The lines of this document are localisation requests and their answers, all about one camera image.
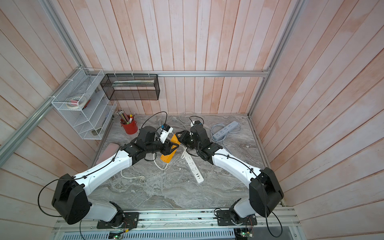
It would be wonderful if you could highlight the yellow power strip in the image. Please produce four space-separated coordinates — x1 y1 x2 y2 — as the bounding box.
161 135 180 164

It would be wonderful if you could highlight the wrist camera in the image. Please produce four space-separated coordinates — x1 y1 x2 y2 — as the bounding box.
160 124 174 144
191 120 203 127

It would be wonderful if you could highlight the white power strip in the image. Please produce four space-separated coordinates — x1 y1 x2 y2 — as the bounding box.
182 151 204 184

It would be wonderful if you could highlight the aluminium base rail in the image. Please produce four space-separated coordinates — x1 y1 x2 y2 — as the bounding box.
50 207 306 240

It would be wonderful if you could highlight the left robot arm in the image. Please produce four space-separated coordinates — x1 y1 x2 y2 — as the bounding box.
52 124 179 228

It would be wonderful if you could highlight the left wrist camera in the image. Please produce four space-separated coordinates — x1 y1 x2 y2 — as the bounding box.
160 124 174 144

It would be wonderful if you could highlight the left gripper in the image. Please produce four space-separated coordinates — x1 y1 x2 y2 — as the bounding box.
145 136 180 156

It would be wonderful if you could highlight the tape roll on shelf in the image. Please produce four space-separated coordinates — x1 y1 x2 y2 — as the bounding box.
66 96 86 109

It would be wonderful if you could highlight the pink case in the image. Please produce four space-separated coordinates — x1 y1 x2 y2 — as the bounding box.
96 143 120 165

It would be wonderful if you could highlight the red metal pencil cup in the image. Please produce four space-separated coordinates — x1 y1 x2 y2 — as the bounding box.
120 115 139 135

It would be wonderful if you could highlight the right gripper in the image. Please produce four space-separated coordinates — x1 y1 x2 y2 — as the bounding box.
176 130 203 154

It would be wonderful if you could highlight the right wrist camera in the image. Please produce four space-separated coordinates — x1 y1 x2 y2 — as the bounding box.
191 120 203 127

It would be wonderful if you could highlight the white cord of yellow strip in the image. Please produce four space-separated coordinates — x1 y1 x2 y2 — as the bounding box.
120 149 169 183

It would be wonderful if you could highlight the white wire mesh shelf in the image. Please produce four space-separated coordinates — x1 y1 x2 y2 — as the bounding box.
52 68 117 140

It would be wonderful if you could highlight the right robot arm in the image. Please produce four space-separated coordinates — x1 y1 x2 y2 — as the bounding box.
176 124 284 219

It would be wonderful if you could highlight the grey power strip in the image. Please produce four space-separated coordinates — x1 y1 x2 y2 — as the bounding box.
211 121 241 142

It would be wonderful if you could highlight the black mesh wall basket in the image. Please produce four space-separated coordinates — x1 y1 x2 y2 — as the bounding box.
101 74 160 101

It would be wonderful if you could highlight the pencils and pens bundle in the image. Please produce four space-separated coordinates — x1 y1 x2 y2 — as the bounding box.
116 109 134 125

